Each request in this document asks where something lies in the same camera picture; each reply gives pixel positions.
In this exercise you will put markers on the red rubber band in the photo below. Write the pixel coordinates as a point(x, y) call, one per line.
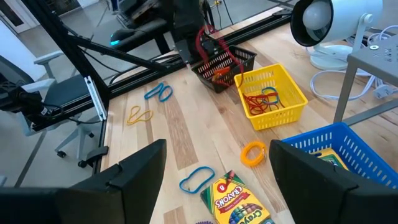
point(253, 104)
point(248, 99)
point(198, 43)
point(259, 109)

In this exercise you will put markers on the blue rubber band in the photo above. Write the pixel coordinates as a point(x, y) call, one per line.
point(146, 96)
point(181, 186)
point(170, 92)
point(275, 93)

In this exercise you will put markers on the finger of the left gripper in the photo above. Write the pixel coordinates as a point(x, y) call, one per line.
point(185, 51)
point(209, 45)

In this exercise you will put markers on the black computer mouse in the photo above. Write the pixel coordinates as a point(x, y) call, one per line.
point(122, 35)

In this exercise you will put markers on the black plastic basket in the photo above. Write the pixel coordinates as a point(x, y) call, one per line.
point(202, 74)

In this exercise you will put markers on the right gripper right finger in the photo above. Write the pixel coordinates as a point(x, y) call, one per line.
point(304, 193)

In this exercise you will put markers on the grey perforated metal shelf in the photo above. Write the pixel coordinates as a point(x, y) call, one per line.
point(379, 59)

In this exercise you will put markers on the yellow plastic basket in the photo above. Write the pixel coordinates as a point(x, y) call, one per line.
point(290, 93)

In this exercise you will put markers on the silver frame bracket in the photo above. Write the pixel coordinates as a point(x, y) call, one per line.
point(94, 99)

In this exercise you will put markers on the yellow rubber band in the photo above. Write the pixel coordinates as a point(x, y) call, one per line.
point(128, 121)

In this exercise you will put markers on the black office desk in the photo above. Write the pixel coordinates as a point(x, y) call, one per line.
point(146, 31)

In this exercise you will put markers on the grey mesh office chair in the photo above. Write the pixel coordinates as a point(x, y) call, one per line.
point(65, 90)

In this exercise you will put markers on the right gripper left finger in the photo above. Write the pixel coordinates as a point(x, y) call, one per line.
point(146, 174)

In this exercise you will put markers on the blue plastic basket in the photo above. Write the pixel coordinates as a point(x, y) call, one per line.
point(357, 149)

